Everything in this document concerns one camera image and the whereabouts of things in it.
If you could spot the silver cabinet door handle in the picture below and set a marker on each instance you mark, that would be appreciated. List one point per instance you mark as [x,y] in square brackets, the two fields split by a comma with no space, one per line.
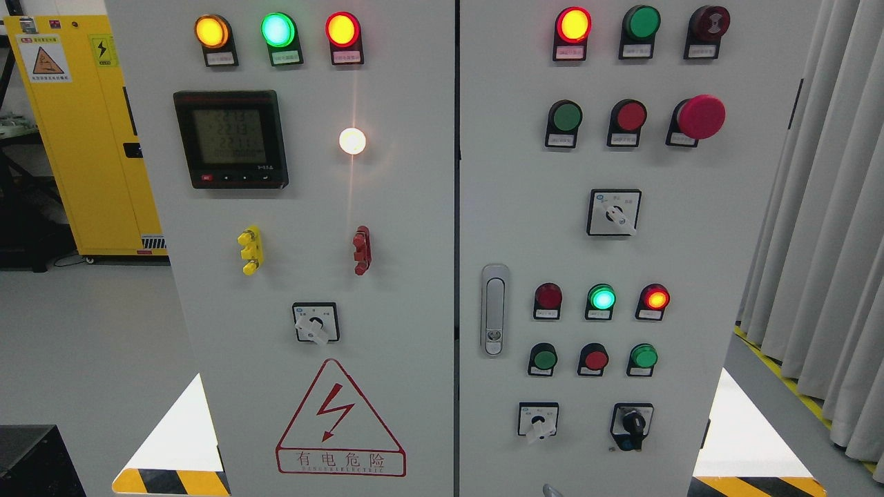
[493,308]

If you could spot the green push button lower right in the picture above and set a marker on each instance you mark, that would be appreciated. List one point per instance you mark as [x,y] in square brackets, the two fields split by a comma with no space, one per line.
[642,360]

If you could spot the upper right selector switch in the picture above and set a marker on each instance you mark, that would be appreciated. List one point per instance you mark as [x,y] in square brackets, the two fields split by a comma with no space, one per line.
[613,212]

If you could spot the white lit indicator lamp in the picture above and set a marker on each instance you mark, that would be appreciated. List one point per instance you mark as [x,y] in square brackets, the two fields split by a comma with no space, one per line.
[352,140]

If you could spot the red push button upper row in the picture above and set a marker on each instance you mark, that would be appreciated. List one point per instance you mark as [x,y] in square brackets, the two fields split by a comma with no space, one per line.
[625,124]

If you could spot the red emergency stop mushroom button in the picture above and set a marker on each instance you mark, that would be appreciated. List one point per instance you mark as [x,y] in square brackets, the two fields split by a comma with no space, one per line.
[696,118]

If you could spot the yellow safety storage cabinet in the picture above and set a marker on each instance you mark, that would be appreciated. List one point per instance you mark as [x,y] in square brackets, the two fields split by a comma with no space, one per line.
[71,72]

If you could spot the black key selector switch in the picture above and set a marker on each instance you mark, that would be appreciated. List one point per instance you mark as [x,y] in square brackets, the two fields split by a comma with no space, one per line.
[630,424]

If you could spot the green push button upper row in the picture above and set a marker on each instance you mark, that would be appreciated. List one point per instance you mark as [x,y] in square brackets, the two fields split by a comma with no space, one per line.
[564,119]

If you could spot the left door selector switch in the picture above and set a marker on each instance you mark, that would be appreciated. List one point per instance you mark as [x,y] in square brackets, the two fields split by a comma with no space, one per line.
[316,322]

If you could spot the white cabinet door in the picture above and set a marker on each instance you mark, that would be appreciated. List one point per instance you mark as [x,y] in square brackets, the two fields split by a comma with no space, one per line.
[397,319]
[526,206]

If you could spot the red lit lamp lower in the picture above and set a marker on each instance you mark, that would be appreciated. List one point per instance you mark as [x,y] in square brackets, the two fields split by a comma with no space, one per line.
[652,303]

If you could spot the red lit lamp top right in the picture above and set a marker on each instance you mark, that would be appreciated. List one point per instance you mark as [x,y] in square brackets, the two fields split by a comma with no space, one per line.
[572,27]

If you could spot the black box bottom left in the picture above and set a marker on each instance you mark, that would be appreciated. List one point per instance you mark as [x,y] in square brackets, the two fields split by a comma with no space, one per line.
[35,462]

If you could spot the white right cabinet door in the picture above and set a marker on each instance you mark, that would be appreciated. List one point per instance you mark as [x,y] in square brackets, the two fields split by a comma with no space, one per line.
[526,206]

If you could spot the black digital power meter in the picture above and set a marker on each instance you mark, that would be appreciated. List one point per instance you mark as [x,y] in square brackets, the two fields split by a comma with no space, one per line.
[232,139]

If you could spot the green push button lower left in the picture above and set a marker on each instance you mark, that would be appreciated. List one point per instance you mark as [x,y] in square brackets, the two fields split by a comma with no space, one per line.
[542,360]

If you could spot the dark red unlit lamp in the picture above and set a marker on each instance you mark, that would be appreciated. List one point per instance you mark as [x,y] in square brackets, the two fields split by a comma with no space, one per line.
[547,302]

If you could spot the red push button lower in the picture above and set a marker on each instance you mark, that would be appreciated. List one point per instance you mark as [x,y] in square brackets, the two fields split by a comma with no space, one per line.
[593,360]

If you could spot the dark red buzzer lamp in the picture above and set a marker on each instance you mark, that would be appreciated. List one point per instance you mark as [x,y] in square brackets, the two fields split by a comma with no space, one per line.
[706,27]

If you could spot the yellow indicator lamp top left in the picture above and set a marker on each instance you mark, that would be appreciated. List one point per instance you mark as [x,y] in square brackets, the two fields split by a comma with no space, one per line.
[215,35]

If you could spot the red test terminal block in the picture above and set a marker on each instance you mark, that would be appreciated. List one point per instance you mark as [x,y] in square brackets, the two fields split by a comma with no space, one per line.
[362,250]

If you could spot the yellow test terminal block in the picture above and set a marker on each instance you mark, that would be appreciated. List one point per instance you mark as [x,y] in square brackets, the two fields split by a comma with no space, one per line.
[251,250]

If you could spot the lower white selector switch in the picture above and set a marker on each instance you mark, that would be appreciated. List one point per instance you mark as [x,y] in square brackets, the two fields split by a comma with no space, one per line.
[537,421]

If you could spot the white left cabinet door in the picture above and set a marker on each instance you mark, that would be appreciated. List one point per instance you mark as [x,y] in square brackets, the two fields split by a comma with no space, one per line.
[397,319]

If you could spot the red lit lamp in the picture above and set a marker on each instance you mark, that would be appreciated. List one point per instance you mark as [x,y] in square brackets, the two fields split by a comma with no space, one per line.
[572,27]
[652,303]

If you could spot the red electric hazard warning sticker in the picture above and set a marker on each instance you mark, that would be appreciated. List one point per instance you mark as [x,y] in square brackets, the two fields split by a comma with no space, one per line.
[336,431]

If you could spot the red indicator lamp top left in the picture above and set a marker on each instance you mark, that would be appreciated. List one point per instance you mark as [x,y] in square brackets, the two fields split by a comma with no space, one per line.
[344,33]

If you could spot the green lit lamp lower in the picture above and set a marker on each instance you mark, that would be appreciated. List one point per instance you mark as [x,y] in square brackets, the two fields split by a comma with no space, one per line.
[600,303]

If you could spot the green indicator lamp top left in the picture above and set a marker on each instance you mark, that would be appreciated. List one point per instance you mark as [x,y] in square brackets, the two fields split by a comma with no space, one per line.
[282,39]

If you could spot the green unlit lamp top right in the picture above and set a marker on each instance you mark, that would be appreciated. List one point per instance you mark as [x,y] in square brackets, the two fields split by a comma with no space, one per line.
[639,28]

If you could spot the grey curtain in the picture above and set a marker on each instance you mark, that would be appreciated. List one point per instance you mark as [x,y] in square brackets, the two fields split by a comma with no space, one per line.
[814,297]

